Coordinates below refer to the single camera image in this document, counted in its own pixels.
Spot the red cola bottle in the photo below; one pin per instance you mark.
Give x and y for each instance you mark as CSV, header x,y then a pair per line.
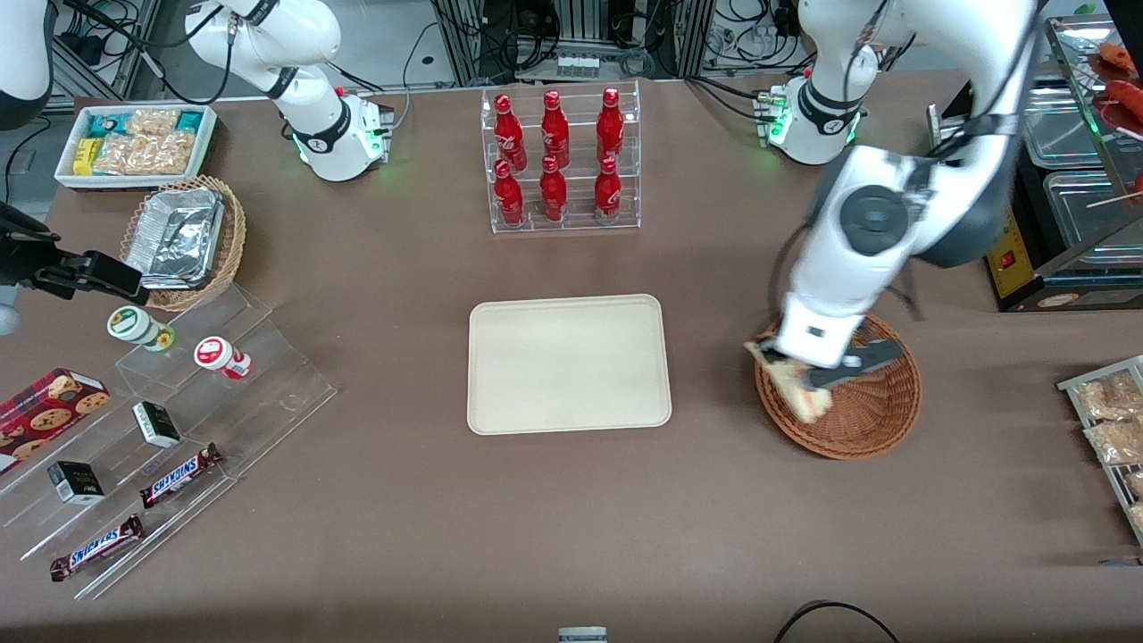
x,y
555,129
610,125
509,134
607,192
553,195
509,198

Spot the aluminium foil tray stack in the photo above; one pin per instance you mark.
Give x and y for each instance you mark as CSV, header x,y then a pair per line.
x,y
174,237

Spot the triangular sandwich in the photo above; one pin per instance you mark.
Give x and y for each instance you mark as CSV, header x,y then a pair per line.
x,y
808,404

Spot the cream rectangular serving tray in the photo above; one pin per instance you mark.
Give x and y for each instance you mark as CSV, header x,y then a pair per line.
x,y
568,364

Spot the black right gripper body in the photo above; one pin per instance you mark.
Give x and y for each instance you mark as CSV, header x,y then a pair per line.
x,y
20,258

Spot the stainless steel food pan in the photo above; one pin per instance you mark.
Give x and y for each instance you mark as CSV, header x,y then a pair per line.
x,y
1094,219
1063,125

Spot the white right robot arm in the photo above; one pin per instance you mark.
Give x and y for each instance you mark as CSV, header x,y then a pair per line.
x,y
312,125

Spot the yellow snack packet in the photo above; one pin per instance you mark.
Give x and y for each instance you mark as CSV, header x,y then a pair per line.
x,y
85,156

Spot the snickers chocolate bar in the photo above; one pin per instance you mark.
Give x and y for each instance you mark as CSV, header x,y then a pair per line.
x,y
96,547
179,476

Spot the light tan wicker basket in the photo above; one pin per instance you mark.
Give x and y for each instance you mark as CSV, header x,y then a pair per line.
x,y
234,241

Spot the clear bag of snacks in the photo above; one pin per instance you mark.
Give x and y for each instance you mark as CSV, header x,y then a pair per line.
x,y
1134,484
1107,397
1116,442
1137,516

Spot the aluminium frame rack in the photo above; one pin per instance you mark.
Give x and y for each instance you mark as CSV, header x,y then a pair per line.
x,y
580,36

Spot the small grey device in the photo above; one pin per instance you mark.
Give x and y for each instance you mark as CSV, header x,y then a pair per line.
x,y
582,636

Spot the small black carton box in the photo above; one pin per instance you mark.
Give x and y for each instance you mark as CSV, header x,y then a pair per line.
x,y
76,482
156,424

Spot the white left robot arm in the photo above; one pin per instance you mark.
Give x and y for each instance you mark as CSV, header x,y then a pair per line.
x,y
893,179

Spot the large clear peanut bag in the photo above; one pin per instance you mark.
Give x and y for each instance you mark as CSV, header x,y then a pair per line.
x,y
147,154

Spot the teal snack packet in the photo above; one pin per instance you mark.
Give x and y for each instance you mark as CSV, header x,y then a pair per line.
x,y
189,121
107,125

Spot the red lid yogurt cup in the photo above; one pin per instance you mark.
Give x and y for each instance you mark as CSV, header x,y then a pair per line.
x,y
216,354

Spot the clear acrylic stepped stand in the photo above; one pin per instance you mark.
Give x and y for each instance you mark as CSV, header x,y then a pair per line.
x,y
268,393

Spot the red tartan cookie box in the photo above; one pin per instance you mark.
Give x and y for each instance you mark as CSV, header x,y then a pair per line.
x,y
49,420

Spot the clear acrylic bottle rack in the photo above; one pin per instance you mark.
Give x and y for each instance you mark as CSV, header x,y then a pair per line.
x,y
576,219

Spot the white plastic snack bin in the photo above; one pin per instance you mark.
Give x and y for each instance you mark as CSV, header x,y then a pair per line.
x,y
67,179

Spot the tray of packaged snacks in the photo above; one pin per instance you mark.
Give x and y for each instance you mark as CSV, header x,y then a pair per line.
x,y
1072,386

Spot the black food warmer cabinet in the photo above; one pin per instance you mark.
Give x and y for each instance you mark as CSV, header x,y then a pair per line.
x,y
1027,286

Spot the green lid yogurt cup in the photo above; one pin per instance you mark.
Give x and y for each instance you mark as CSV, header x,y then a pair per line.
x,y
134,326

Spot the brown round wicker basket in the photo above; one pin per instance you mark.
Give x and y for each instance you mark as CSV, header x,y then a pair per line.
x,y
875,420

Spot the small clear peanut bag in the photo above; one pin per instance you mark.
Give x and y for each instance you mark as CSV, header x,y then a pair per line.
x,y
152,121

